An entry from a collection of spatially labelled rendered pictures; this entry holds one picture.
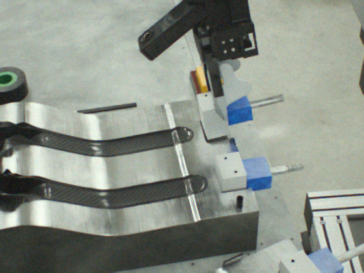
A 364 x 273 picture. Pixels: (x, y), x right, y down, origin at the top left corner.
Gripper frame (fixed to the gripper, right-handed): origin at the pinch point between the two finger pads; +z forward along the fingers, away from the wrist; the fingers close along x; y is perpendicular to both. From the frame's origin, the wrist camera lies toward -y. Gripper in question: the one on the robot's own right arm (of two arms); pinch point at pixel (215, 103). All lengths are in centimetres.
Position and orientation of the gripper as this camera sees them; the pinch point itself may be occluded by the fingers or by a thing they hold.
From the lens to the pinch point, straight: 108.0
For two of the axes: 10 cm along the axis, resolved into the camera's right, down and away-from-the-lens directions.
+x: -1.6, -5.6, 8.1
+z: 2.0, 7.9, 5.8
